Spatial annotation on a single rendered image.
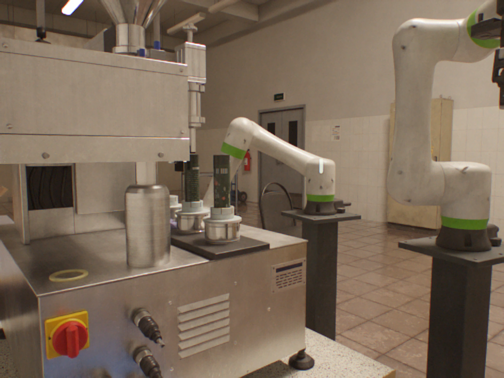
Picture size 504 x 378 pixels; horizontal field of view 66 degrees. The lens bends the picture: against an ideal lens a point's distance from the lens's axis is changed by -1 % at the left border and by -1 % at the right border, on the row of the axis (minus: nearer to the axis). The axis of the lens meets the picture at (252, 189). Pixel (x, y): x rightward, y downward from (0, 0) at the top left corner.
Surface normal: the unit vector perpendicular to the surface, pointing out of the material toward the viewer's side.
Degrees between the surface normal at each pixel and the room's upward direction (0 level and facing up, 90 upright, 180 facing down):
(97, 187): 90
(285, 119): 90
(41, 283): 0
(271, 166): 90
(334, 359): 0
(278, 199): 77
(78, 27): 90
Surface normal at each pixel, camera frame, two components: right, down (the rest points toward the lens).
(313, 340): 0.00, -1.00
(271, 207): 0.76, -0.17
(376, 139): -0.78, 0.06
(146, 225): 0.23, 0.09
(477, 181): -0.03, 0.07
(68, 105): 0.62, 0.07
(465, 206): -0.43, 0.09
